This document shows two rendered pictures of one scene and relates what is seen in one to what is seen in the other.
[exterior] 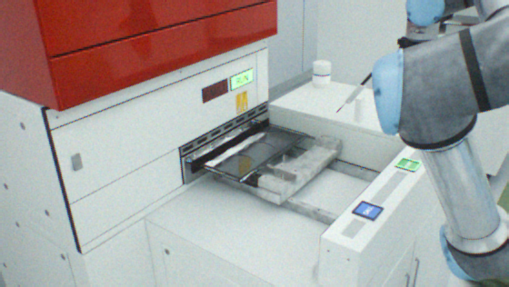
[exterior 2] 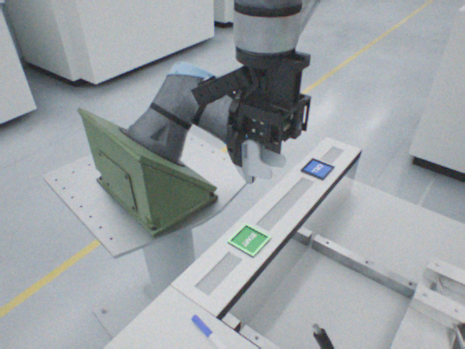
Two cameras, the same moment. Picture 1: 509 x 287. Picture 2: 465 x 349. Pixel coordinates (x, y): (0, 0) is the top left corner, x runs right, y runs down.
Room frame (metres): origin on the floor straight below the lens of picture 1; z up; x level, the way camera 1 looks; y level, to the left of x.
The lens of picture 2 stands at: (1.50, -0.46, 1.46)
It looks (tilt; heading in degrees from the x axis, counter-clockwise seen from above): 39 degrees down; 179
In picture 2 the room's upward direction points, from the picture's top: straight up
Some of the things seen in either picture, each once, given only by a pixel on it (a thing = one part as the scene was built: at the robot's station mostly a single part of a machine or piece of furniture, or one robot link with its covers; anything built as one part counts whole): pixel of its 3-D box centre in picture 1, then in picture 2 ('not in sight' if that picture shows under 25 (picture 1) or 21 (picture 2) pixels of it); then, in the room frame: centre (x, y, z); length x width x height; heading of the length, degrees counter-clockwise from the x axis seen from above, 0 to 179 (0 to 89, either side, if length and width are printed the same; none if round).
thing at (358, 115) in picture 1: (354, 101); not in sight; (1.35, -0.34, 1.03); 0.06 x 0.04 x 0.13; 52
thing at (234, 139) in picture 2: not in sight; (241, 136); (1.07, -0.44, 1.19); 0.05 x 0.02 x 0.09; 142
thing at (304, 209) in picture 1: (279, 199); (431, 300); (1.10, -0.07, 0.84); 0.50 x 0.02 x 0.03; 52
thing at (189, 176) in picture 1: (230, 143); not in sight; (1.35, 0.07, 0.89); 0.44 x 0.02 x 0.10; 142
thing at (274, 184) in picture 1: (273, 183); (448, 275); (1.09, -0.06, 0.89); 0.08 x 0.03 x 0.03; 52
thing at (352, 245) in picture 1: (387, 209); (282, 227); (0.95, -0.35, 0.89); 0.55 x 0.09 x 0.14; 142
